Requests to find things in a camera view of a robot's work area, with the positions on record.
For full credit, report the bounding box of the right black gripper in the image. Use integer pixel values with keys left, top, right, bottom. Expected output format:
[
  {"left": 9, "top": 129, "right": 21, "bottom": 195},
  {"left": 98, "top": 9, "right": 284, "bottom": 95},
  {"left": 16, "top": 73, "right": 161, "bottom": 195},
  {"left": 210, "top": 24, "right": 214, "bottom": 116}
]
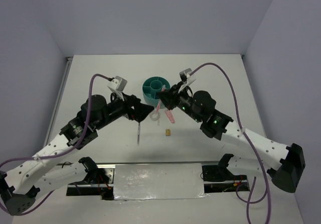
[{"left": 155, "top": 81, "right": 202, "bottom": 123}]

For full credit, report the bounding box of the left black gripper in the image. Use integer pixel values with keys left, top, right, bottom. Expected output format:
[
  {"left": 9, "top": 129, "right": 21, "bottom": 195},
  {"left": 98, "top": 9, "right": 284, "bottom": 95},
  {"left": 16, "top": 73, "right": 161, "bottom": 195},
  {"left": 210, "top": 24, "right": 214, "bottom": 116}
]
[{"left": 94, "top": 89, "right": 154, "bottom": 130}]

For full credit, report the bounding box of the red pen clear barrel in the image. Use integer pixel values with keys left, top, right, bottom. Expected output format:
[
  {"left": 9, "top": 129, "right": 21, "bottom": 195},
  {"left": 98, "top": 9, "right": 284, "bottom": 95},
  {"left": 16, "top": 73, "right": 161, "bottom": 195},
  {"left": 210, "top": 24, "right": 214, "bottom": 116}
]
[{"left": 155, "top": 85, "right": 166, "bottom": 114}]

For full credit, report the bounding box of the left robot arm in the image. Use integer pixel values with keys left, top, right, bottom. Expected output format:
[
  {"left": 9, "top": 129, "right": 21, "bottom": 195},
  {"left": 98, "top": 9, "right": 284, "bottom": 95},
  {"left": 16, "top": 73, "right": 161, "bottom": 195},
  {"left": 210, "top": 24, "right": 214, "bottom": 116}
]
[{"left": 1, "top": 93, "right": 154, "bottom": 216}]

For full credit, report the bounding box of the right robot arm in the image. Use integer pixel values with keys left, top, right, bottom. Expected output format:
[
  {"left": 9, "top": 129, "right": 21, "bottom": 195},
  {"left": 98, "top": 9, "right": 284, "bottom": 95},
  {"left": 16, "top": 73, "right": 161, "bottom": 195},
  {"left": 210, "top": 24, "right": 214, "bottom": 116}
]
[{"left": 157, "top": 82, "right": 305, "bottom": 193}]

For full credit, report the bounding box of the clear tape roll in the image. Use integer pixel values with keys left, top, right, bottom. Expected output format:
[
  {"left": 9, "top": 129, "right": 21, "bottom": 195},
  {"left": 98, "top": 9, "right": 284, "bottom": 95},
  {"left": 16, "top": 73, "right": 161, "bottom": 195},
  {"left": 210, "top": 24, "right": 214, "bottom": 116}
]
[{"left": 149, "top": 110, "right": 160, "bottom": 121}]

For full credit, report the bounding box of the pink translucent correction tape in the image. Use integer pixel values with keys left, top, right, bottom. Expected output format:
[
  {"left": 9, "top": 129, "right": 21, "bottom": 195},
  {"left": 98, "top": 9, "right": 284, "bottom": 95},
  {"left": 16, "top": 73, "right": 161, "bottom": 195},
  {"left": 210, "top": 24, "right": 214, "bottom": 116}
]
[{"left": 165, "top": 109, "right": 175, "bottom": 124}]

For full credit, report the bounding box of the teal round compartment organizer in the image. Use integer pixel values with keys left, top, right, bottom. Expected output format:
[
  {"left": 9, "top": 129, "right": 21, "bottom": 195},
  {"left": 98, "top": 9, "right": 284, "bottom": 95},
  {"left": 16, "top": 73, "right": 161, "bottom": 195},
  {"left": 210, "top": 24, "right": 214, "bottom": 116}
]
[{"left": 142, "top": 76, "right": 171, "bottom": 108}]

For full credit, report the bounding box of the silver foil sheet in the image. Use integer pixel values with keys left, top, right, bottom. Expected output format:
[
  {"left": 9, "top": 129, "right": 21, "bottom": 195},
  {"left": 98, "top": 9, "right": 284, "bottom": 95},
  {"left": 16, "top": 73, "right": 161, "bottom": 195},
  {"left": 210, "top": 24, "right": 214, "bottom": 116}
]
[{"left": 113, "top": 163, "right": 206, "bottom": 200}]

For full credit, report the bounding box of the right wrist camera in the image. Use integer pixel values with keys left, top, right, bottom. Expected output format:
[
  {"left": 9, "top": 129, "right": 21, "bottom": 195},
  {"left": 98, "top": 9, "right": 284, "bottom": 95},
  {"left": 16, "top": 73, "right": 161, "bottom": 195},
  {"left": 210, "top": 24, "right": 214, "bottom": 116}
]
[{"left": 179, "top": 68, "right": 196, "bottom": 85}]

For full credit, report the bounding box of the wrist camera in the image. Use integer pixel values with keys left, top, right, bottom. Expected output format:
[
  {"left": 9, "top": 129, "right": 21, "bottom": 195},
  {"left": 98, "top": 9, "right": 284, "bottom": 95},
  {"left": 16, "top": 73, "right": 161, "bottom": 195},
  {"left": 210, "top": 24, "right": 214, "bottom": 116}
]
[
  {"left": 107, "top": 76, "right": 127, "bottom": 92},
  {"left": 179, "top": 68, "right": 196, "bottom": 85}
]

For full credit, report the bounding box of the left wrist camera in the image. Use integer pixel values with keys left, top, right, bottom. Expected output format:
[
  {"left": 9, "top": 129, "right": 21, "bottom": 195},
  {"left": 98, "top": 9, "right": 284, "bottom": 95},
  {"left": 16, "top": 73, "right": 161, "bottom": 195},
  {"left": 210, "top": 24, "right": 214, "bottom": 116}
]
[{"left": 107, "top": 76, "right": 127, "bottom": 92}]

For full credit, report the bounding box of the aluminium rail left edge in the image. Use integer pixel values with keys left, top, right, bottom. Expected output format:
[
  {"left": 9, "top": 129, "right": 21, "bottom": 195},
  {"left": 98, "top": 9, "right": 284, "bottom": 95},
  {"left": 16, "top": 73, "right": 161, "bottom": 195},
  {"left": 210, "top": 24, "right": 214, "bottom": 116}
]
[{"left": 43, "top": 57, "right": 73, "bottom": 147}]

